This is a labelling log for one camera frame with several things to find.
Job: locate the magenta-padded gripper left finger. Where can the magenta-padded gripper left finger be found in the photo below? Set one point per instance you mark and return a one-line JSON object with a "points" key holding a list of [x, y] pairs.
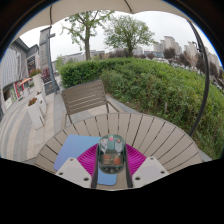
{"points": [[73, 172]]}

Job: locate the dark curved umbrella pole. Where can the dark curved umbrella pole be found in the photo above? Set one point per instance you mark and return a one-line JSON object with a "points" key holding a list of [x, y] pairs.
{"points": [[206, 83]]}

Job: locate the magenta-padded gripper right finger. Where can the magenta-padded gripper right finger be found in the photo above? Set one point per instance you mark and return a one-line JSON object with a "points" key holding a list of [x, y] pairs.
{"points": [[150, 170]]}

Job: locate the blue mouse pad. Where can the blue mouse pad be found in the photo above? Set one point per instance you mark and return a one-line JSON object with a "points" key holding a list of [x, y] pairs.
{"points": [[74, 146]]}

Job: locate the green hedge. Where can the green hedge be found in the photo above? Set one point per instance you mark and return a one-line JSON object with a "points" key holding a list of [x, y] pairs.
{"points": [[150, 86]]}

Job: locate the transparent computer mouse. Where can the transparent computer mouse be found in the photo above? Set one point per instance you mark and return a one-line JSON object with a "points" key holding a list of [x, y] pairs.
{"points": [[111, 155]]}

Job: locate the grey sign pillar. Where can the grey sign pillar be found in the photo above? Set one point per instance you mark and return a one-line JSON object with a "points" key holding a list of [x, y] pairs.
{"points": [[45, 56]]}

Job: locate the brown slatted chair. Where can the brown slatted chair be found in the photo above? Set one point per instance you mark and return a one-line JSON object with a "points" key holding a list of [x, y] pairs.
{"points": [[83, 96]]}

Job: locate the grey shopfront building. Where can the grey shopfront building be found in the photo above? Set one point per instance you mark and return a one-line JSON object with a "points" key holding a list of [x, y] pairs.
{"points": [[16, 73]]}

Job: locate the distant apartment buildings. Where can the distant apartment buildings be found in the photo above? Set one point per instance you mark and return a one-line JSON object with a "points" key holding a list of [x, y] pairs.
{"points": [[170, 43]]}

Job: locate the thin-crowned tree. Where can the thin-crowned tree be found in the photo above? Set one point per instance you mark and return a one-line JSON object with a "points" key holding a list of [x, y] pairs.
{"points": [[87, 40]]}

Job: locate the round-crowned tree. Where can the round-crowned tree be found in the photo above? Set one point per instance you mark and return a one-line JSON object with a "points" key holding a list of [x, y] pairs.
{"points": [[128, 33]]}

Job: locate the white flower planter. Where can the white flower planter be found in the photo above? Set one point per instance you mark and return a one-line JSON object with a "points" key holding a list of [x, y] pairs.
{"points": [[38, 81], [42, 101], [35, 115]]}

